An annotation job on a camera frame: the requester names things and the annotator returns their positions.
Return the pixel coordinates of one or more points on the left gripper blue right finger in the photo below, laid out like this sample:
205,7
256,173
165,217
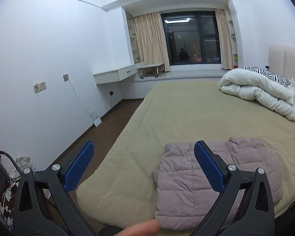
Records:
244,205

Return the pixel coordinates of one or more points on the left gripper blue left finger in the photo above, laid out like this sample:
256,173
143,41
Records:
42,202

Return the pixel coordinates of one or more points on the person's left hand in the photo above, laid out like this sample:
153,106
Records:
149,228

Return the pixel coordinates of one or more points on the olive green bed sheet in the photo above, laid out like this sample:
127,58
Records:
151,171

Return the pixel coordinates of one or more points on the white wifi router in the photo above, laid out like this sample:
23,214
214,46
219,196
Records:
95,118

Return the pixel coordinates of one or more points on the white folded duvet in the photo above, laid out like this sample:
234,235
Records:
251,86

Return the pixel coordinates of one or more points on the zebra striped pillow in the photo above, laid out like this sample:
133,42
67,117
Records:
274,77

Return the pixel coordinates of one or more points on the right built-in shelf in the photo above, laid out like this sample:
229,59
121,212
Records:
233,41

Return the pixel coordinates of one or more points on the built-in shelf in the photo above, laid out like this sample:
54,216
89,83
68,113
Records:
133,39
233,41

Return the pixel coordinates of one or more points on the beige padded headboard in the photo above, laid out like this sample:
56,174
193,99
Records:
281,61

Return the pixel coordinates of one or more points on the small folding table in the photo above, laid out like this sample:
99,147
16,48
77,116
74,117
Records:
151,70

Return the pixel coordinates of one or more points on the right beige curtain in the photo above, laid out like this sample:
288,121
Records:
224,39

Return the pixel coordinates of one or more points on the beige curtain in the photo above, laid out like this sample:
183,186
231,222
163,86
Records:
224,39
151,39

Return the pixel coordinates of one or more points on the left beige curtain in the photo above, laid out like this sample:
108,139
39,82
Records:
151,39

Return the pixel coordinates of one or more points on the left built-in shelf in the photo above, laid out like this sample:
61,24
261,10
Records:
133,39

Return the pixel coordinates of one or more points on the white wire basket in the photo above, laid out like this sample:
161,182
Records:
25,162

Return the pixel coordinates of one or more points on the wall power socket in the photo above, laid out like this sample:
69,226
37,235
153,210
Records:
66,77

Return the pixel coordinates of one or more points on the white wall-mounted desk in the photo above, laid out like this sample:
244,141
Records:
117,75

